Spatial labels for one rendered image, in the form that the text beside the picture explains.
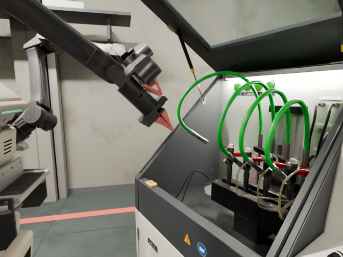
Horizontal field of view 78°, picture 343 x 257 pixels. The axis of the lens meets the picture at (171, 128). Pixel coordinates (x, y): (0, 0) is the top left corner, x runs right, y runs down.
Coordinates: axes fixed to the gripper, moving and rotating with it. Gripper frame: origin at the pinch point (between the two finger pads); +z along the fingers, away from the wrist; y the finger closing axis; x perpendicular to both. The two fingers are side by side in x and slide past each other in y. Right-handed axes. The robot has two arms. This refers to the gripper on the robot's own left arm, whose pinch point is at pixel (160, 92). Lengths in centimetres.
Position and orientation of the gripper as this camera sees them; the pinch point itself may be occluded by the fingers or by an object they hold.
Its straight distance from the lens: 90.9
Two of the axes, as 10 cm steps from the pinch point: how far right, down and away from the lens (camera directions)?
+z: 6.9, 7.2, -0.7
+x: -7.2, 6.9, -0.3
